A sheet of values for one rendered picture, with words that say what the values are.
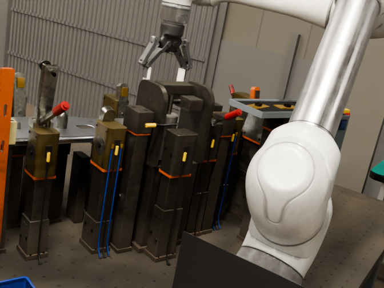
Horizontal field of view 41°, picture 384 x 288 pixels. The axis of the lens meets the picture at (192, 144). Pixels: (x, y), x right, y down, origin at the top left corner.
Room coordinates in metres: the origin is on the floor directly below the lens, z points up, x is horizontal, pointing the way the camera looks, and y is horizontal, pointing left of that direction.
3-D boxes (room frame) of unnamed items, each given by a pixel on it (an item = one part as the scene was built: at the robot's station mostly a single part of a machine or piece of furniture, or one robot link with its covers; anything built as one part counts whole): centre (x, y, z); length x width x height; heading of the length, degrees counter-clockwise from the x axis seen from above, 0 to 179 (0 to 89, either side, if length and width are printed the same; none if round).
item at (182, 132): (1.34, 0.02, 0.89); 0.09 x 0.08 x 0.38; 41
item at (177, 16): (1.66, 0.13, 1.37); 0.09 x 0.09 x 0.06
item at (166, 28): (1.66, 0.13, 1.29); 0.08 x 0.07 x 0.09; 131
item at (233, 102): (1.56, -0.27, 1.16); 0.37 x 0.14 x 0.02; 131
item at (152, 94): (1.44, 0.07, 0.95); 0.18 x 0.13 x 0.49; 131
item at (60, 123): (1.44, 0.38, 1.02); 0.03 x 0.03 x 0.07
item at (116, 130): (1.32, 0.21, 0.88); 0.11 x 0.07 x 0.37; 41
